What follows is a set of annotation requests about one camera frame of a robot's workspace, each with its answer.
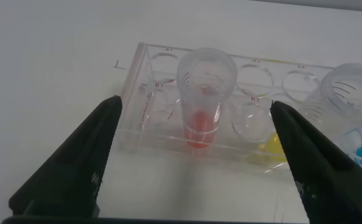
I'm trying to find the test tube with red pigment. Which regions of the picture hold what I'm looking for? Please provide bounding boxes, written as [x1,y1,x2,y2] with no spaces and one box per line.
[176,47,238,149]

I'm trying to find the test tube with yellow pigment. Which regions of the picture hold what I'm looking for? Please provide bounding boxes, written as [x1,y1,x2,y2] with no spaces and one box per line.
[257,62,362,164]

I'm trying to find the clear acrylic test tube rack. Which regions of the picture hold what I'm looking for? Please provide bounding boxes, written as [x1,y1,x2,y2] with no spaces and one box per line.
[115,42,362,184]

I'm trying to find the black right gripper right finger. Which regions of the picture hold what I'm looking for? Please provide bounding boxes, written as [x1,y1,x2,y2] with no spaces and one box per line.
[269,100,362,224]

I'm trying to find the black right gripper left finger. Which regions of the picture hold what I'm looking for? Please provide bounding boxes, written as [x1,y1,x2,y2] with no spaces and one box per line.
[8,95,123,218]

